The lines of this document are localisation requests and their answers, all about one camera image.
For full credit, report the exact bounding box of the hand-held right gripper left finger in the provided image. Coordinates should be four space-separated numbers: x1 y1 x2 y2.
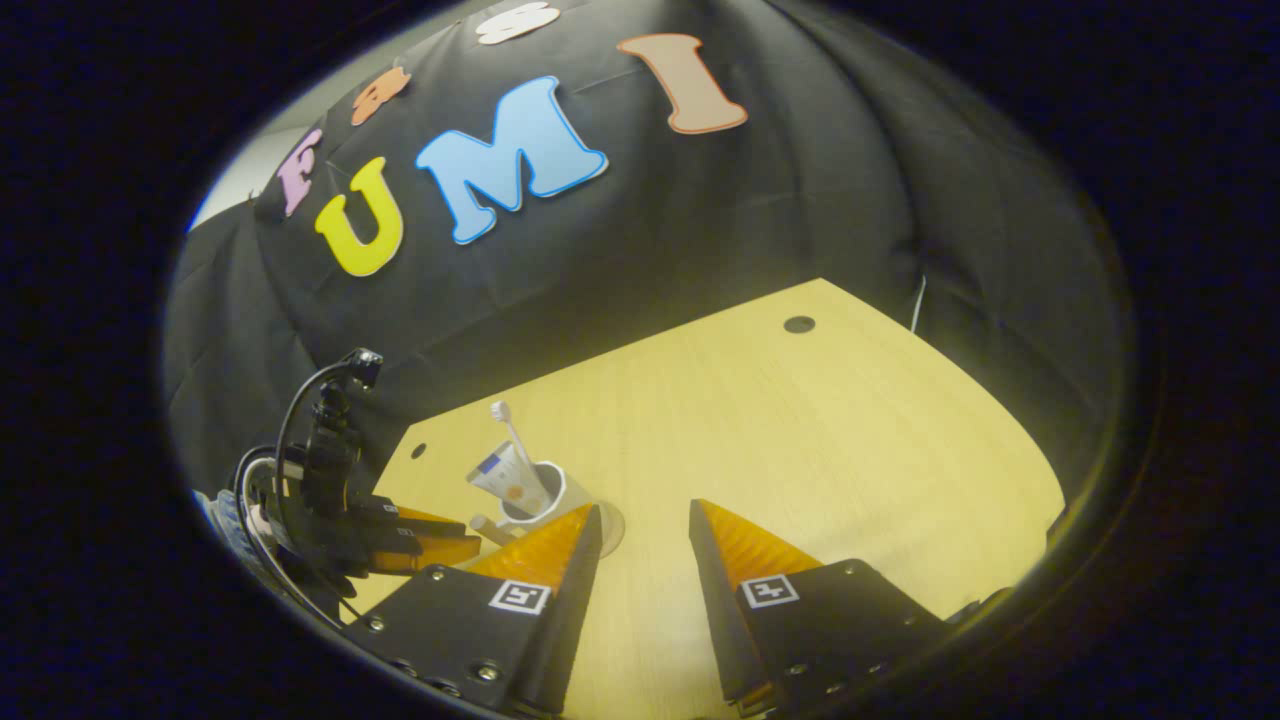
343 503 605 717

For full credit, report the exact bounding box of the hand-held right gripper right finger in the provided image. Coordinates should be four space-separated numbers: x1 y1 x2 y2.
687 498 951 715

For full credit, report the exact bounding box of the white toothpaste tube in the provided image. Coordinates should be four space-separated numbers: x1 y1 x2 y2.
466 440 551 516

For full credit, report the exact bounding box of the round cork coaster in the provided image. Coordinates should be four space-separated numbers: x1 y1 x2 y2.
590 500 627 558

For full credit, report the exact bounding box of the white cup with wooden handle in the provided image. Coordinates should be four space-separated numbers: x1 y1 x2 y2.
470 462 593 546

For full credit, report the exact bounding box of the white toothbrush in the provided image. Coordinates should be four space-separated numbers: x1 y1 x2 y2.
490 400 541 491

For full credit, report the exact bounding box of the wooden desktop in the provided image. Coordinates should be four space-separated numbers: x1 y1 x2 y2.
350 278 1066 720

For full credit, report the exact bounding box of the person's blue clothing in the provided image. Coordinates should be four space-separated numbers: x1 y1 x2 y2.
195 488 266 571

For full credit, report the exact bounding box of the black cable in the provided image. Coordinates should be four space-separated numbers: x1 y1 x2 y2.
233 360 361 626

